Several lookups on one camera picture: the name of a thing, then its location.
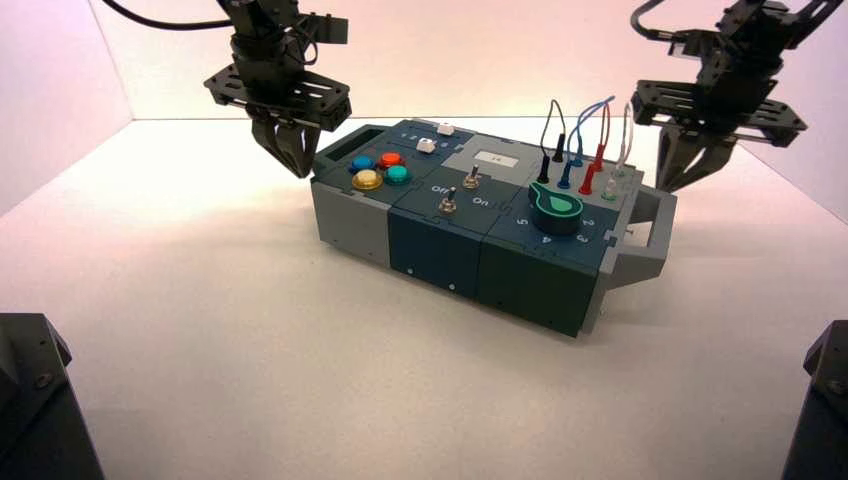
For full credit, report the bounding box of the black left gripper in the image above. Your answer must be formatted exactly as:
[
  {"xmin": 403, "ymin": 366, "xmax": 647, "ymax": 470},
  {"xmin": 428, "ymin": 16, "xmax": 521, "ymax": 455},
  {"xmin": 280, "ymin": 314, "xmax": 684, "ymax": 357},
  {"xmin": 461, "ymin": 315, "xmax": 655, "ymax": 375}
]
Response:
[{"xmin": 203, "ymin": 34, "xmax": 353, "ymax": 180}]

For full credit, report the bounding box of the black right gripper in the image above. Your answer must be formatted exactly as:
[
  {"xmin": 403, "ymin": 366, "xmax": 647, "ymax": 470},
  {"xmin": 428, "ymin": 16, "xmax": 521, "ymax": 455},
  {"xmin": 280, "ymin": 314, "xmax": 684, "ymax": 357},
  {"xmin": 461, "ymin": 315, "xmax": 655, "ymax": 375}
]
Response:
[{"xmin": 629, "ymin": 47, "xmax": 809, "ymax": 194}]

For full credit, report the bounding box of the grey and teal task box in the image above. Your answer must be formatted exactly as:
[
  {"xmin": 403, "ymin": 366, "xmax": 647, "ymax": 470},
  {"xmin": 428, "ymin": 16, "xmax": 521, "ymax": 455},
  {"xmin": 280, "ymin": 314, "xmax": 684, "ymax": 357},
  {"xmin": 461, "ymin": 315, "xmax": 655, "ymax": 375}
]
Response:
[{"xmin": 309, "ymin": 119, "xmax": 678, "ymax": 339}]

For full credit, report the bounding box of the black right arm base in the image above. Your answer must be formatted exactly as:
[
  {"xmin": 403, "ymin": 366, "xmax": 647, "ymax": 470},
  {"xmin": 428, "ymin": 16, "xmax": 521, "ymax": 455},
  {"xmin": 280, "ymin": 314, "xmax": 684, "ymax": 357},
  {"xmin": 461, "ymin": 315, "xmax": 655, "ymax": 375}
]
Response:
[{"xmin": 781, "ymin": 319, "xmax": 848, "ymax": 480}]

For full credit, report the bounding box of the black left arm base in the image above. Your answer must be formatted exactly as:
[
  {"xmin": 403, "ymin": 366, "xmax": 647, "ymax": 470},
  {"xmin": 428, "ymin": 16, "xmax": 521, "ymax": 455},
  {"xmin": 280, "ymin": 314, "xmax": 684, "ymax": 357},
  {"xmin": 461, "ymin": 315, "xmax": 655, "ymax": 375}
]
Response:
[{"xmin": 0, "ymin": 312, "xmax": 106, "ymax": 480}]

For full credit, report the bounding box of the black and green rotary knob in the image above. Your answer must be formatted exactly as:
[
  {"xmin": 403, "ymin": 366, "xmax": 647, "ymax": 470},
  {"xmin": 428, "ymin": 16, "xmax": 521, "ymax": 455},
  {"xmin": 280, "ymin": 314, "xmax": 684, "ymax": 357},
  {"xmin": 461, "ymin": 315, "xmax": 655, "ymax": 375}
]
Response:
[{"xmin": 527, "ymin": 183, "xmax": 585, "ymax": 237}]

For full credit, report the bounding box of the white jumper cable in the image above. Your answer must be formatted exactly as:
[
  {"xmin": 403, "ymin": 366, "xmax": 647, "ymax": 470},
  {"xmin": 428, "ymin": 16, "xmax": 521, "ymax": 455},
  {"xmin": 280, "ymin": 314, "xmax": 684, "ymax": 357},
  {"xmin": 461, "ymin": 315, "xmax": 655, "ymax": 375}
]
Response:
[{"xmin": 599, "ymin": 100, "xmax": 638, "ymax": 202}]

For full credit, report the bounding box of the red jumper cable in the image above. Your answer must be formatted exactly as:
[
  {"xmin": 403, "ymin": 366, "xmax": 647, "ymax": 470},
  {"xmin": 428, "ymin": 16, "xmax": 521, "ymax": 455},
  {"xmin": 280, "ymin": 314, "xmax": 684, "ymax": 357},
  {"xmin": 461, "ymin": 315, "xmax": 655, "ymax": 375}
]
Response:
[{"xmin": 578, "ymin": 103, "xmax": 613, "ymax": 197}]

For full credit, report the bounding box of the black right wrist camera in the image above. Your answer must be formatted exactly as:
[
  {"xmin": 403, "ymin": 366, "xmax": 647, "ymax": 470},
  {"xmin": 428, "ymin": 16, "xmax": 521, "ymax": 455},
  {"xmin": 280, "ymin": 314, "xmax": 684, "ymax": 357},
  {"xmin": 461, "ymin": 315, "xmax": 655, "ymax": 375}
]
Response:
[{"xmin": 668, "ymin": 29, "xmax": 722, "ymax": 62}]

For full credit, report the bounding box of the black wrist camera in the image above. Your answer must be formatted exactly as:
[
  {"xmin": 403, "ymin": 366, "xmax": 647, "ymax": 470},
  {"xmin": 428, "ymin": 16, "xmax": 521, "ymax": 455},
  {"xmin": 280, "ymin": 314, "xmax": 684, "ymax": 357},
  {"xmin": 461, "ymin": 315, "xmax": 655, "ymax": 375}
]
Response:
[
  {"xmin": 668, "ymin": 29, "xmax": 722, "ymax": 62},
  {"xmin": 301, "ymin": 12, "xmax": 350, "ymax": 46}
]

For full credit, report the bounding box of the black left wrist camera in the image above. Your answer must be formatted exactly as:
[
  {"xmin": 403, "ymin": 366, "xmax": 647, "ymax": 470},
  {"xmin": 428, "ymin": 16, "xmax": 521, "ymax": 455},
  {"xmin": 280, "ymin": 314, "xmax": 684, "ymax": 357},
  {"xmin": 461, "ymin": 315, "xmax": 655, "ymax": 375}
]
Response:
[{"xmin": 301, "ymin": 12, "xmax": 350, "ymax": 46}]

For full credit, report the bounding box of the blue jumper cable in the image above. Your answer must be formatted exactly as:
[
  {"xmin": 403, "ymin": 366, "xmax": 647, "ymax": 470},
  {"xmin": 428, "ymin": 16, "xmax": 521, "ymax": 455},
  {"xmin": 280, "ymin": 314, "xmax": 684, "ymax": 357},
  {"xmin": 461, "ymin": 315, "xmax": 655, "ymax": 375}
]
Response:
[{"xmin": 557, "ymin": 95, "xmax": 617, "ymax": 191}]

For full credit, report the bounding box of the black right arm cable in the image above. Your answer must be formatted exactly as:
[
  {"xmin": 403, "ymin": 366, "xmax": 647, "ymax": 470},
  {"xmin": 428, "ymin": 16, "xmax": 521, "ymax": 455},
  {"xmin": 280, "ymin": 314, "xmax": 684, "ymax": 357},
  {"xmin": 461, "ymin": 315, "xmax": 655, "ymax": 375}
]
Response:
[{"xmin": 629, "ymin": 0, "xmax": 705, "ymax": 42}]

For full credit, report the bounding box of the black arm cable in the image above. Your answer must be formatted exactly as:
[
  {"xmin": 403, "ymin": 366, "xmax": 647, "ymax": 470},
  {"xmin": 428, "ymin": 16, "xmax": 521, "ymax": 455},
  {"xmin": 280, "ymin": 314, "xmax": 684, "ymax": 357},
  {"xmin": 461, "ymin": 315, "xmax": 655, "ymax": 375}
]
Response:
[
  {"xmin": 629, "ymin": 0, "xmax": 705, "ymax": 42},
  {"xmin": 101, "ymin": 0, "xmax": 234, "ymax": 32}
]

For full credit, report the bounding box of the black jumper cable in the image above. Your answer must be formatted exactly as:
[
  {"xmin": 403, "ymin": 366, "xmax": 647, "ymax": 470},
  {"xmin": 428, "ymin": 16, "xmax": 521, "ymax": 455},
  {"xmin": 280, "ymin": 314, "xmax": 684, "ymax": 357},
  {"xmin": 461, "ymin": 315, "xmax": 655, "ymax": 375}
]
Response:
[{"xmin": 539, "ymin": 99, "xmax": 568, "ymax": 185}]

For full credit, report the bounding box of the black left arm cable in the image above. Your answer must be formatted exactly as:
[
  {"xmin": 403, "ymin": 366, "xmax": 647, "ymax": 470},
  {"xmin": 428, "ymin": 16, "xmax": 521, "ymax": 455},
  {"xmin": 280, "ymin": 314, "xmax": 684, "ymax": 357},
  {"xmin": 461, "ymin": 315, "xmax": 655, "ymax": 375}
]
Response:
[{"xmin": 101, "ymin": 0, "xmax": 234, "ymax": 32}]

